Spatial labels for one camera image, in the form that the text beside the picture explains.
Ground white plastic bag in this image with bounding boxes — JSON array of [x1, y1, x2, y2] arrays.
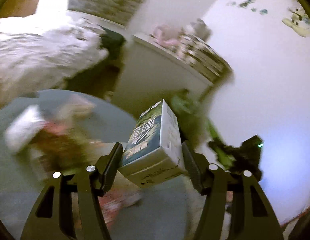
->
[[4, 105, 47, 154]]

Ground blue white milk carton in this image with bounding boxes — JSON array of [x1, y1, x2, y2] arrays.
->
[[118, 99, 186, 188]]

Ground green spray bottle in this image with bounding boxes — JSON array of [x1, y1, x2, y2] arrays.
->
[[170, 89, 233, 170]]

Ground red snack box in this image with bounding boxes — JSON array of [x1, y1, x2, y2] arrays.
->
[[27, 121, 142, 228]]

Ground round grey blue table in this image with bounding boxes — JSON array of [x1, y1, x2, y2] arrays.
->
[[0, 90, 191, 239]]

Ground stack of books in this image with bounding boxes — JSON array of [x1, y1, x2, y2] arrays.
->
[[176, 35, 231, 83]]

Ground white desk cabinet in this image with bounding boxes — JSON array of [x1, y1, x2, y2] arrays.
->
[[111, 34, 233, 119]]

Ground pink plush toys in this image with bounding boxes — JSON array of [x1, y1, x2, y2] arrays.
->
[[150, 24, 184, 48]]

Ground bed with white duvet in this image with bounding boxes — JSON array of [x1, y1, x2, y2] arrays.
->
[[0, 15, 109, 108]]

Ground dark green pillow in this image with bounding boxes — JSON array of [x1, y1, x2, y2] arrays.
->
[[100, 28, 126, 60]]

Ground brown wooden headboard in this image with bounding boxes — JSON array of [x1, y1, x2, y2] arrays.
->
[[0, 0, 39, 18]]

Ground wall stickers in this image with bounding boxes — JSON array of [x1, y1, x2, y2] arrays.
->
[[226, 0, 310, 37]]

